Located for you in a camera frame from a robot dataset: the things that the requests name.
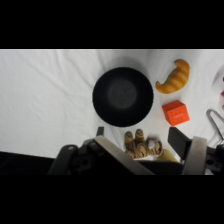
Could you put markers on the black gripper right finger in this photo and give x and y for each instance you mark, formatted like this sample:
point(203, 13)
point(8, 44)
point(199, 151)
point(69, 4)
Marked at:
point(188, 150)

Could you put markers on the small red object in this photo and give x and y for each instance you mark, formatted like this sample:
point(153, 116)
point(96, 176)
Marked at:
point(222, 93)

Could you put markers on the black round bowl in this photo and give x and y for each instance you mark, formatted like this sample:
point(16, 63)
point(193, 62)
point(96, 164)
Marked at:
point(122, 96)

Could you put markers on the white tablecloth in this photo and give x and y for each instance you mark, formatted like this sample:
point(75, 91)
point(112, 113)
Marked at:
point(43, 100)

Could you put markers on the orange toy croissant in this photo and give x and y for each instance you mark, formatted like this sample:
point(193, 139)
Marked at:
point(175, 80)

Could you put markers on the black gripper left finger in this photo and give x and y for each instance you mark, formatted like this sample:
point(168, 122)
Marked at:
point(116, 155)

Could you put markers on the orange cube block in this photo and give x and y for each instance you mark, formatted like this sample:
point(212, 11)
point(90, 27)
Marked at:
point(175, 113)

